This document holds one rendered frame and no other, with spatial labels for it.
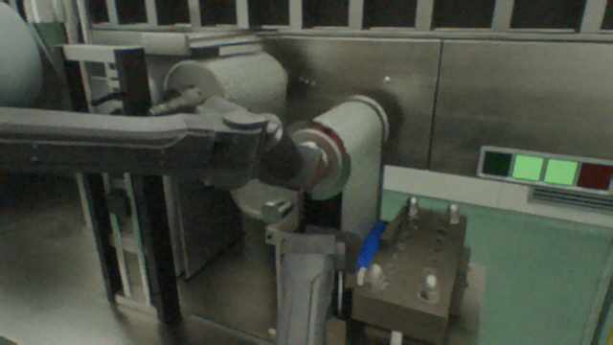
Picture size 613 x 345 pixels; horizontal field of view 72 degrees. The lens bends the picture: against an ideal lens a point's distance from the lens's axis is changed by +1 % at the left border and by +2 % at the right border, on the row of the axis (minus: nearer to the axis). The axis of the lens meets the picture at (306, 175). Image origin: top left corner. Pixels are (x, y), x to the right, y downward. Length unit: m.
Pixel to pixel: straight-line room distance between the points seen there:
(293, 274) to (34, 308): 0.73
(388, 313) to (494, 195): 2.83
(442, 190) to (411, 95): 2.62
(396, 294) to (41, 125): 0.59
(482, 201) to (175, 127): 3.25
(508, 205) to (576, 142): 2.60
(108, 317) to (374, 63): 0.80
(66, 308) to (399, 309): 0.70
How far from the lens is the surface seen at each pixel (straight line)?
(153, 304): 0.97
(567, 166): 1.01
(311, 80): 1.06
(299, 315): 0.45
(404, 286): 0.80
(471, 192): 3.55
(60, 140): 0.43
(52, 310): 1.08
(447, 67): 0.97
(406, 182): 3.60
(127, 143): 0.44
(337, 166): 0.71
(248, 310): 0.94
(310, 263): 0.51
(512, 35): 0.96
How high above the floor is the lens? 1.50
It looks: 22 degrees down
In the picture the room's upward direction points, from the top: straight up
